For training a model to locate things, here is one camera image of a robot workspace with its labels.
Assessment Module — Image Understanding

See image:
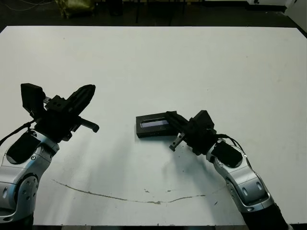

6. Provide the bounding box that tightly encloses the black box lid with window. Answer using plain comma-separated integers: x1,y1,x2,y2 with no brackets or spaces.
135,112,178,138

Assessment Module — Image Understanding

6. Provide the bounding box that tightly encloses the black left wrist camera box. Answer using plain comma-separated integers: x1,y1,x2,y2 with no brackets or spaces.
20,83,46,113

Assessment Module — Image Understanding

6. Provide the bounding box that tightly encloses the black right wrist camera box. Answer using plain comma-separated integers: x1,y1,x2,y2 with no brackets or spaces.
193,110,214,132

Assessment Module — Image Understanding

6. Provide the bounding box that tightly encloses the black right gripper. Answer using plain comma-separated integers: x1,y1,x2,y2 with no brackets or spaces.
165,111,217,156

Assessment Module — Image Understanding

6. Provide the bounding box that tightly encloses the thin white floor cable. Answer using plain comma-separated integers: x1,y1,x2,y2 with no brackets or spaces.
0,0,57,12

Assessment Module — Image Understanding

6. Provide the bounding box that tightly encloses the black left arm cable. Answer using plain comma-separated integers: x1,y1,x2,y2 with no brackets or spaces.
0,121,36,146

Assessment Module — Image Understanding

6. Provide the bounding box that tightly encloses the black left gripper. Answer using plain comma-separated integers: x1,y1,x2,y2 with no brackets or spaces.
33,84,100,142

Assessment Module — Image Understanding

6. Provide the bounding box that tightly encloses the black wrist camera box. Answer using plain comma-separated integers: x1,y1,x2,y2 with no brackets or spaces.
193,110,214,132
20,83,46,113

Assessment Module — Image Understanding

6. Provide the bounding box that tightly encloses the crumpled plastic bag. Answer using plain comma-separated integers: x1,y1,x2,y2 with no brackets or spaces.
55,0,95,20

